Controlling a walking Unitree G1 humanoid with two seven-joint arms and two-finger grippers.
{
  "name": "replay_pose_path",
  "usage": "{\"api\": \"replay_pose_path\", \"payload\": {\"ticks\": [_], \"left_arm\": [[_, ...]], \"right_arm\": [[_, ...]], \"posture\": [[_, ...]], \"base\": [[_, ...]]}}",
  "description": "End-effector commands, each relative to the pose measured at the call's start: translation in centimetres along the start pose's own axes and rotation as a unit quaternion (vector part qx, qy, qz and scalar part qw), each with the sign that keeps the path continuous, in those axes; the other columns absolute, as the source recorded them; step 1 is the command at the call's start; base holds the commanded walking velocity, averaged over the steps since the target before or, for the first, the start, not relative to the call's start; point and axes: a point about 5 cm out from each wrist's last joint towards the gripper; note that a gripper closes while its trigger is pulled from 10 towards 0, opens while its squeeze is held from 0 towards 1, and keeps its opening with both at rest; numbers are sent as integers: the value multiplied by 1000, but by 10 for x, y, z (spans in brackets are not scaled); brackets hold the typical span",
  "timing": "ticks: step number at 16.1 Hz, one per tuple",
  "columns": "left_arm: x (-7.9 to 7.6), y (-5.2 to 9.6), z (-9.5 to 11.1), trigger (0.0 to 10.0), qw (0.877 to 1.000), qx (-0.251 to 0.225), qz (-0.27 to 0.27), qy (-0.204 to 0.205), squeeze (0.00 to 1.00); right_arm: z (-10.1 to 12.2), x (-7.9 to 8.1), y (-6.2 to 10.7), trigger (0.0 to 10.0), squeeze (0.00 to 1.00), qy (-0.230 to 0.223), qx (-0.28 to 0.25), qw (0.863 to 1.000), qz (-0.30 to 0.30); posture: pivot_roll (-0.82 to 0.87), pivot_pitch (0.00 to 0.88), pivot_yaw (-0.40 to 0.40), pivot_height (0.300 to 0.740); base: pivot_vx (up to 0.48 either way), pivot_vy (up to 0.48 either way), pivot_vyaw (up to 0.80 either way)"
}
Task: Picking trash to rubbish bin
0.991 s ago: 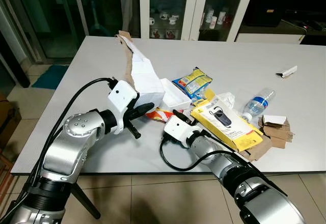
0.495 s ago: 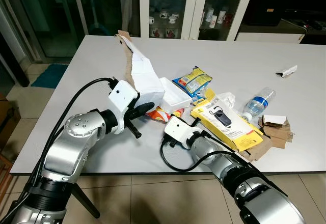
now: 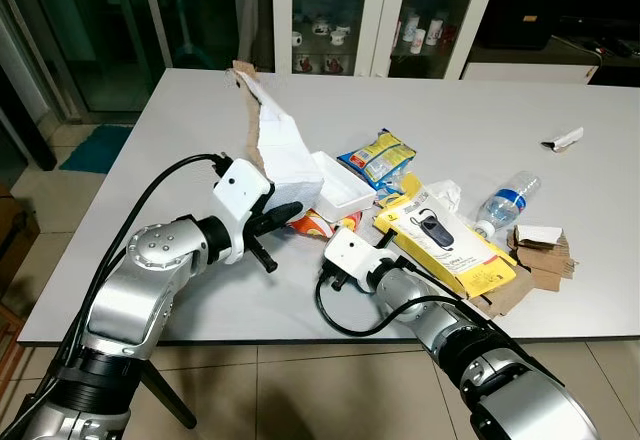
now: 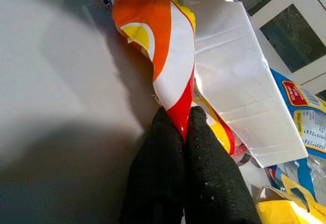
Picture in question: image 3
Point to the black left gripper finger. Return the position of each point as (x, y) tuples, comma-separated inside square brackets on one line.
[(283, 213), (265, 257)]

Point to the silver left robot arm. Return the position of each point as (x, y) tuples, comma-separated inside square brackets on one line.
[(140, 280)]

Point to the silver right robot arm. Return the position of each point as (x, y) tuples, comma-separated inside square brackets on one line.
[(500, 380)]

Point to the orange snack bag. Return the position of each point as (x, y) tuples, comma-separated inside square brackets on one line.
[(318, 225)]

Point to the white foam food box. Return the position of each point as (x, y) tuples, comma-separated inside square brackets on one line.
[(345, 188)]

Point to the yellow blue snack bag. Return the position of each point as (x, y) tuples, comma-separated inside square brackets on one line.
[(378, 158)]

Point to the crumpled clear plastic wrap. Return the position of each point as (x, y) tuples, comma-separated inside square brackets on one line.
[(443, 195)]

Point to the black table leg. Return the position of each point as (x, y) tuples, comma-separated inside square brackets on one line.
[(170, 395)]

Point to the teal floor mat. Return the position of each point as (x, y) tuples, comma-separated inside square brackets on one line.
[(95, 148)]

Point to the yellow blister pack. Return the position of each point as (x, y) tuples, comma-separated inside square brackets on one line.
[(470, 260)]

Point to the clear plastic water bottle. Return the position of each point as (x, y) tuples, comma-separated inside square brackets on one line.
[(505, 203)]

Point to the brown cardboard carton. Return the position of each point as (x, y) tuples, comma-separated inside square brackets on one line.
[(15, 230)]

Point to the white paper scrap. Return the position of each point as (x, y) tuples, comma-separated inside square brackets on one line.
[(537, 234)]

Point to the torn brown cardboard scraps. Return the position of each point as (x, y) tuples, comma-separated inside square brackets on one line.
[(545, 265)]

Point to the white low sideboard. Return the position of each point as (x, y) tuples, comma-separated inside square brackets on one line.
[(525, 65)]

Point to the small white crumpled wrapper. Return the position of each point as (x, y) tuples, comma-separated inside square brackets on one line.
[(565, 139)]

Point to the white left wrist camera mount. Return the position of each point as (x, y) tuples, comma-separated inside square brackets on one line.
[(240, 185)]

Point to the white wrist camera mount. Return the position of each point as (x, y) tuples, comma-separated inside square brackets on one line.
[(240, 185), (352, 253)]

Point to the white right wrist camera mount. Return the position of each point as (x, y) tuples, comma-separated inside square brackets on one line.
[(352, 253)]

